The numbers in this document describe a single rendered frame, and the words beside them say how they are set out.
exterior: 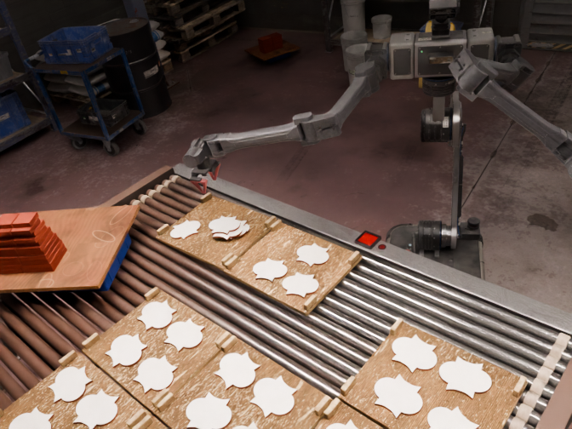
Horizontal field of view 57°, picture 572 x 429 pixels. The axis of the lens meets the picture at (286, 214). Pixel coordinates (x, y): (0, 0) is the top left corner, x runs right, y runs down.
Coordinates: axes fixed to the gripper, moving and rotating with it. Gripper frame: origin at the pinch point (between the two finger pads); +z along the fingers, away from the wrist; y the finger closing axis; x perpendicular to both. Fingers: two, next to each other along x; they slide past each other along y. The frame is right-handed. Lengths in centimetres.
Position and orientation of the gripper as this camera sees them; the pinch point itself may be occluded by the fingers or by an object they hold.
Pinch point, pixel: (208, 185)
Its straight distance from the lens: 216.5
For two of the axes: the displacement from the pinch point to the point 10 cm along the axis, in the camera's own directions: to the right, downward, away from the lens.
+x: -9.3, -1.2, 3.4
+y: 3.4, -6.0, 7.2
